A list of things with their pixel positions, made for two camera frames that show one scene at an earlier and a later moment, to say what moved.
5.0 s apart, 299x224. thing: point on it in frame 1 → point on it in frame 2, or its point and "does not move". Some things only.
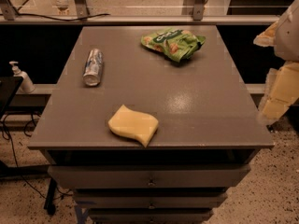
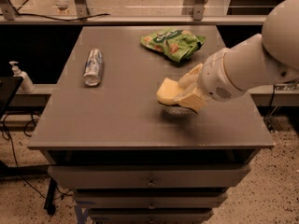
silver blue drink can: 93,67 does not move
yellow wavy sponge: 135,124 → 167,91
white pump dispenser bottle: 25,87 does not move
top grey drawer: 149,176 does not move
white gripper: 289,36 → 214,78
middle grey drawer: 149,200 does not move
